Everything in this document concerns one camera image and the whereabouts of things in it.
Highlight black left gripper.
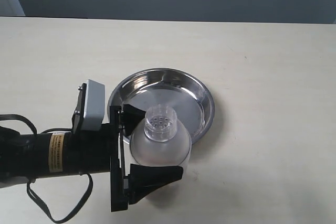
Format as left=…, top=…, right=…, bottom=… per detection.
left=64, top=104, right=183, bottom=205

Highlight round stainless steel tray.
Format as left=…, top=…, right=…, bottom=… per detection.
left=108, top=68, right=215, bottom=144

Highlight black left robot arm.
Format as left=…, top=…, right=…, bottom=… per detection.
left=1, top=105, right=183, bottom=212

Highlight clear plastic shaker bottle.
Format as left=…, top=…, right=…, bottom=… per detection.
left=129, top=104, right=192, bottom=172

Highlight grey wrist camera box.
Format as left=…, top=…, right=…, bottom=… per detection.
left=71, top=79, right=106, bottom=134

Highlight black camera cable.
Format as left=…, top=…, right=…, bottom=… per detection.
left=0, top=113, right=94, bottom=222

